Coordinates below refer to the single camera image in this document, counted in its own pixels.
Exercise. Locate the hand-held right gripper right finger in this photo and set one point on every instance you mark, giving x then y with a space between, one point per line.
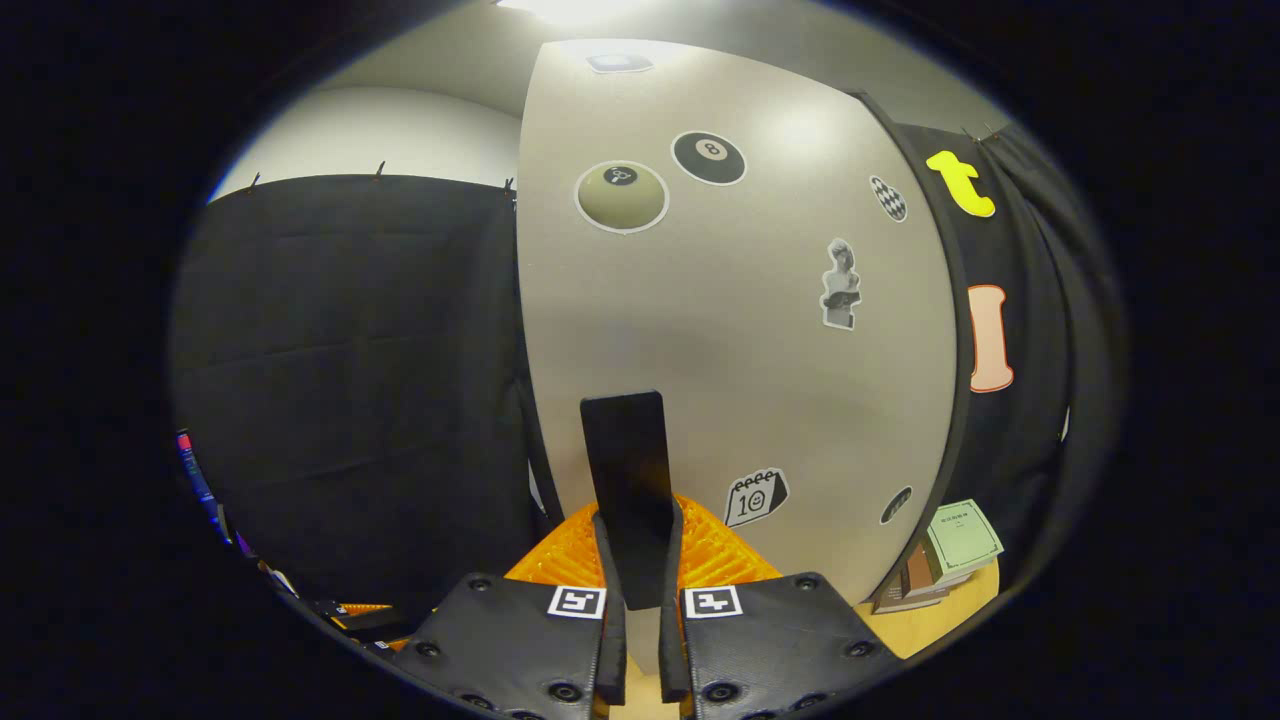
674 655

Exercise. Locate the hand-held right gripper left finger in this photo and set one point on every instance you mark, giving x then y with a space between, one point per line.
612 655

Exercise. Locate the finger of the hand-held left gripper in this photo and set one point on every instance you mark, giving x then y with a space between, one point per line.
365 620

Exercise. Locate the grey cabinet door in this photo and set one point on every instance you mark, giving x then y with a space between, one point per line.
750 380

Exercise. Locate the dark grey cabinet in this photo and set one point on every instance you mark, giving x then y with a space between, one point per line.
962 410

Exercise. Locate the brown book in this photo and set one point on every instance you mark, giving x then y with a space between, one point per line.
920 572

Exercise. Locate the black backdrop cloth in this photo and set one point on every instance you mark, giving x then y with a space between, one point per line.
350 350

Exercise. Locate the green book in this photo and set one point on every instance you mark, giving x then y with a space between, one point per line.
962 535

